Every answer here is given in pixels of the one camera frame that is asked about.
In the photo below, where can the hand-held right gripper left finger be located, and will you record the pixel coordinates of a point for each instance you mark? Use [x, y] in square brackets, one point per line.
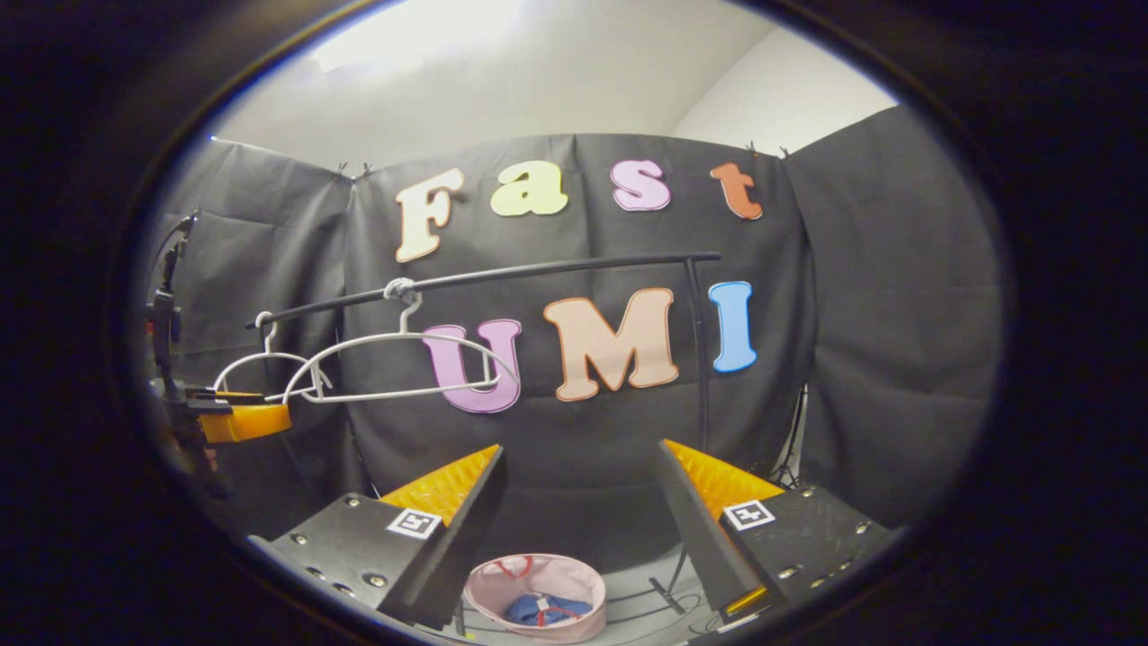
[457, 556]

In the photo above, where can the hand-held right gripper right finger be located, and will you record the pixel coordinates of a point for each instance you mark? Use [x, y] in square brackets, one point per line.
[704, 547]

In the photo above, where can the black clothes rail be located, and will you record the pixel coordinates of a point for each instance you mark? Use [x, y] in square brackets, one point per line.
[556, 266]

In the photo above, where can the white hanger with taped hook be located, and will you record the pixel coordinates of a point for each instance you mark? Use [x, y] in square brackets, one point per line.
[401, 335]

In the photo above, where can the black backdrop cloth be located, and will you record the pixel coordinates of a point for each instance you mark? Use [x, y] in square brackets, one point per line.
[897, 314]

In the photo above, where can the silver tape wad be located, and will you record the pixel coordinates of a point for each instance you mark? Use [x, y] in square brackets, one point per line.
[399, 289]

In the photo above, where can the pink laundry hamper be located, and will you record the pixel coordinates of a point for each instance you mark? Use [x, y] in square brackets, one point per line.
[574, 574]

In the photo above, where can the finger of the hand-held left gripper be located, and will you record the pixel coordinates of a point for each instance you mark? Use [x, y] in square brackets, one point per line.
[224, 396]
[251, 423]

